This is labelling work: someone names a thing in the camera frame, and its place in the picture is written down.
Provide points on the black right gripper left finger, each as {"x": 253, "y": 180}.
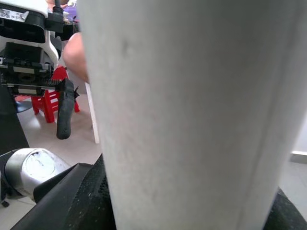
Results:
{"x": 79, "y": 203}

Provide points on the red plastic stool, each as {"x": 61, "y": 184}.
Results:
{"x": 49, "y": 105}

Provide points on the white plastic table leg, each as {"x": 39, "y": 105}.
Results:
{"x": 192, "y": 107}

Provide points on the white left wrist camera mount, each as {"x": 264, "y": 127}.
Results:
{"x": 38, "y": 9}

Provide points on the person bare knee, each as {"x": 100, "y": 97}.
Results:
{"x": 74, "y": 55}

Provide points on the white wooden slat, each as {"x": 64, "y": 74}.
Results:
{"x": 94, "y": 119}

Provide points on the silver robot leg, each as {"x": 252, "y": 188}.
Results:
{"x": 24, "y": 167}

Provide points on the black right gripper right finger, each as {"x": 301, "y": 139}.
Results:
{"x": 287, "y": 215}

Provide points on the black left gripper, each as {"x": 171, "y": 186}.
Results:
{"x": 24, "y": 62}

